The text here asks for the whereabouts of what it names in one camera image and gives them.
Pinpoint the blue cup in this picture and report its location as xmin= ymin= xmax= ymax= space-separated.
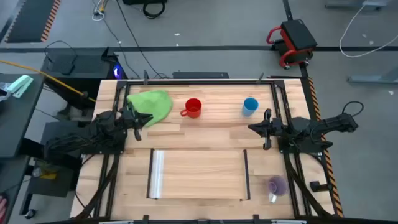
xmin=242 ymin=97 xmax=259 ymax=118

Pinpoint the orange and black hazard strip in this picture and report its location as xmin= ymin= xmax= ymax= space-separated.
xmin=307 ymin=77 xmax=345 ymax=218

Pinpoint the mint green stapler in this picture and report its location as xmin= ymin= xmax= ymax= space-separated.
xmin=6 ymin=74 xmax=34 ymax=99

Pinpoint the small black device with cable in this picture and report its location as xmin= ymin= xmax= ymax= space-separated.
xmin=44 ymin=40 xmax=78 ymax=76

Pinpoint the black metal table frame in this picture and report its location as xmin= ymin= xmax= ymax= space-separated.
xmin=76 ymin=79 xmax=343 ymax=219

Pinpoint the red and black rolling stool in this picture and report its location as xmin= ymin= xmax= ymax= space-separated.
xmin=266 ymin=19 xmax=318 ymax=70

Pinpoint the black cable loop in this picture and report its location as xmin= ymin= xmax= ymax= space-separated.
xmin=142 ymin=1 xmax=167 ymax=19

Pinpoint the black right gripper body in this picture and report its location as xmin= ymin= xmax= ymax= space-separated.
xmin=263 ymin=108 xmax=284 ymax=150

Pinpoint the black power strip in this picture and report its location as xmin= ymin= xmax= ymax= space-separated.
xmin=172 ymin=72 xmax=230 ymax=80

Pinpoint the long white floor cable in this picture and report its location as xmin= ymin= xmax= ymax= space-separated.
xmin=338 ymin=4 xmax=398 ymax=58

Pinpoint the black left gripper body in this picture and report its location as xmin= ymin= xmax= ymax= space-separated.
xmin=120 ymin=105 xmax=142 ymax=141

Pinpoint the yellow cable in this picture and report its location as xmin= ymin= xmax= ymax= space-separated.
xmin=0 ymin=58 xmax=97 ymax=103

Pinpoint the long black floor cable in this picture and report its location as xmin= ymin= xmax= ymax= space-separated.
xmin=115 ymin=0 xmax=170 ymax=80

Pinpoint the black mat with orange edge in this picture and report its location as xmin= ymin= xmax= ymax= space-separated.
xmin=4 ymin=0 xmax=62 ymax=44

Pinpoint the purple mug with white handle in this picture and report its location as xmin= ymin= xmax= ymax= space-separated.
xmin=267 ymin=175 xmax=289 ymax=204

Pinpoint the black knob clamp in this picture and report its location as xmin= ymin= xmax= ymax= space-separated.
xmin=310 ymin=180 xmax=330 ymax=193

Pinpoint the black low cart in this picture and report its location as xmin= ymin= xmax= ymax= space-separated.
xmin=18 ymin=119 xmax=91 ymax=218

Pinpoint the yellow item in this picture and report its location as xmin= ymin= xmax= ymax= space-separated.
xmin=39 ymin=170 xmax=58 ymax=180

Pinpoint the coiled white cable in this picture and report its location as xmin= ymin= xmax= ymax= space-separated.
xmin=91 ymin=0 xmax=108 ymax=22

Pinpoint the green cloth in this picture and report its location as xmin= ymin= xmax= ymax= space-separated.
xmin=126 ymin=90 xmax=174 ymax=128

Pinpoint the black computer tower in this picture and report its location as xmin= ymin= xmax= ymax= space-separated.
xmin=41 ymin=46 xmax=128 ymax=110

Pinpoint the grey table leg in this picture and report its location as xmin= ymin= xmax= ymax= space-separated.
xmin=347 ymin=67 xmax=398 ymax=85

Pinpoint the black desk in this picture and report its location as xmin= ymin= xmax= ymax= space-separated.
xmin=0 ymin=73 xmax=46 ymax=159

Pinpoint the red mug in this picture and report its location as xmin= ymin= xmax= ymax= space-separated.
xmin=180 ymin=98 xmax=203 ymax=119

